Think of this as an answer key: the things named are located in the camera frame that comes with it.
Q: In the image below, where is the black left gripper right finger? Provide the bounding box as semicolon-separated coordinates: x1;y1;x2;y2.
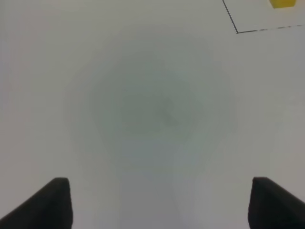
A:
248;177;305;229

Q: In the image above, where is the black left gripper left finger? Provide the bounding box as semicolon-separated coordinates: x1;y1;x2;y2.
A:
0;177;72;229

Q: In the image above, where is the template yellow cube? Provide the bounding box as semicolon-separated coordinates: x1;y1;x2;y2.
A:
269;0;296;9

